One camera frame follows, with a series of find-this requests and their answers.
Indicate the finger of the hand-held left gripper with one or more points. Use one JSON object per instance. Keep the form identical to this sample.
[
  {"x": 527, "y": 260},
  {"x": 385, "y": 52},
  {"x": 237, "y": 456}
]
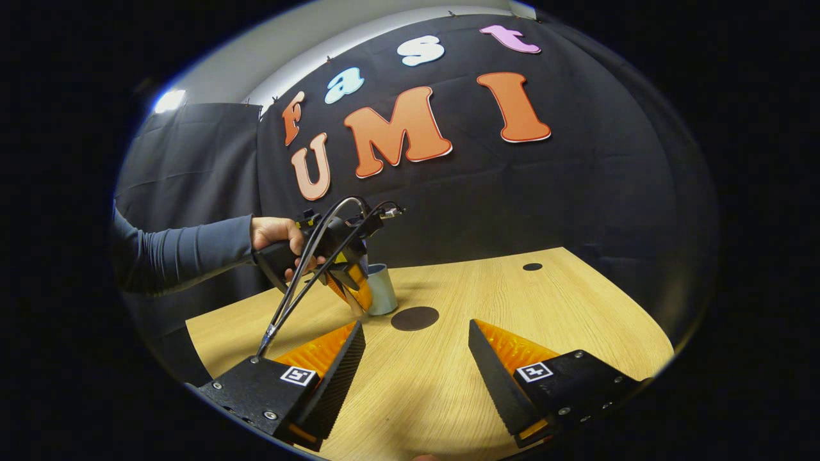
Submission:
[
  {"x": 343, "y": 285},
  {"x": 364, "y": 288}
]

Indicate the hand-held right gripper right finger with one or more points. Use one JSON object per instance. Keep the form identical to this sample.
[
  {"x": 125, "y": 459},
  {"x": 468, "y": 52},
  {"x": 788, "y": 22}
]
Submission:
[{"x": 496, "y": 384}]

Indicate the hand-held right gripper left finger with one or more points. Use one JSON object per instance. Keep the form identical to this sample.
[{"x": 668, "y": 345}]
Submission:
[{"x": 336, "y": 378}]

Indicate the light blue cup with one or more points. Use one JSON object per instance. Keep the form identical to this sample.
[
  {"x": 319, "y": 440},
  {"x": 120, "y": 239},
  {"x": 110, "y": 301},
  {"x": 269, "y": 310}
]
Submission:
[{"x": 384, "y": 288}]

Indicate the dark round coaster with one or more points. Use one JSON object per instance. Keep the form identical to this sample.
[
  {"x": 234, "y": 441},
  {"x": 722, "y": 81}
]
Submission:
[{"x": 415, "y": 318}]

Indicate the wooden desktop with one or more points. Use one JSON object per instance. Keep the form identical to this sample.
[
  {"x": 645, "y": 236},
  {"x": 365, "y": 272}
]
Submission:
[{"x": 512, "y": 288}]

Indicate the ceiling light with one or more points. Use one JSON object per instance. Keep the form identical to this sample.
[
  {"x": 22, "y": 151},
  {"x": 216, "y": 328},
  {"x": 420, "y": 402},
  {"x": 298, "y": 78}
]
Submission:
[{"x": 170, "y": 100}]

